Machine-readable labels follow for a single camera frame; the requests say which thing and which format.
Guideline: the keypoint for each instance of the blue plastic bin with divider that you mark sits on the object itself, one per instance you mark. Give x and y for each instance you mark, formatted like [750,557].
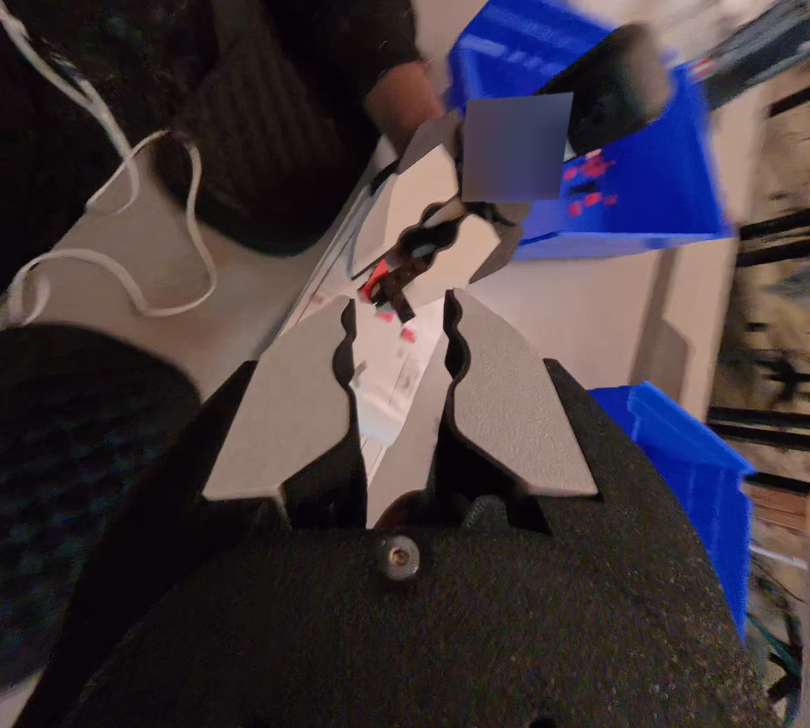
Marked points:
[645,190]

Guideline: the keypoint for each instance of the black L-shaped lego plate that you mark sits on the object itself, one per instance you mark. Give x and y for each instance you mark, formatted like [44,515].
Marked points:
[395,297]

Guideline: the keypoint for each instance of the person's left hand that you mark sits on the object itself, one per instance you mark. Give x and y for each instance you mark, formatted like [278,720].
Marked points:
[405,104]

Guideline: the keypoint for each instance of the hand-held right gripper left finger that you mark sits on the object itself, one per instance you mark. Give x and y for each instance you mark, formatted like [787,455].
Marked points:
[285,418]

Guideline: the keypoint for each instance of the lego instruction booklet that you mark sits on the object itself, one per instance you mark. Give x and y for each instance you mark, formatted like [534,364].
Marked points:
[386,373]

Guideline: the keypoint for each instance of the small red lego subassembly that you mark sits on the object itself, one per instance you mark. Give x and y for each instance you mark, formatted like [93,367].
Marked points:
[373,282]

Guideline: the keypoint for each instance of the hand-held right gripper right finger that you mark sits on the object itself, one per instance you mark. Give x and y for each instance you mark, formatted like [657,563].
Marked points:
[519,418]

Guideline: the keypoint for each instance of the pile of red lego pieces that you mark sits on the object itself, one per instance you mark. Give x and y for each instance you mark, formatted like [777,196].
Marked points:
[588,183]

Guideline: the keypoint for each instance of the person's left forearm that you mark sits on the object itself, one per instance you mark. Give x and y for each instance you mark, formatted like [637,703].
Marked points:
[285,107]

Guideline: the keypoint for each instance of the person's black sweater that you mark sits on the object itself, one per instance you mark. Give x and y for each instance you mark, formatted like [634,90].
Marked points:
[76,12]

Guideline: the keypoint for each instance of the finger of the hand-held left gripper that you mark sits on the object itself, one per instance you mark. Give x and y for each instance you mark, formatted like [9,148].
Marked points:
[411,196]
[474,247]

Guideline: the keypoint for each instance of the blue plastic storage bin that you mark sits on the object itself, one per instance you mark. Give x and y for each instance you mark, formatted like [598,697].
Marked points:
[690,456]

